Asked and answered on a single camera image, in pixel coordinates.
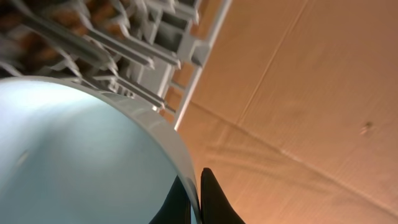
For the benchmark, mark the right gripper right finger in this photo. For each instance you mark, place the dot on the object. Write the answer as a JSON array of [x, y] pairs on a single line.
[[215, 207]]

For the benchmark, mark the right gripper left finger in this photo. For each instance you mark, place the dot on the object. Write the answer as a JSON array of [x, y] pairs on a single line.
[[176, 208]]

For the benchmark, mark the brown cardboard sheet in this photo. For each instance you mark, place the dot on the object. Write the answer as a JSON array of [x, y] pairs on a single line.
[[296, 111]]

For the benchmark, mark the grey dishwasher rack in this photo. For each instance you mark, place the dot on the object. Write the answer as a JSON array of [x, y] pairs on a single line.
[[154, 51]]

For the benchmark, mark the light blue bowl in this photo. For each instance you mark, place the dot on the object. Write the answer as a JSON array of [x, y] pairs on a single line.
[[71, 154]]

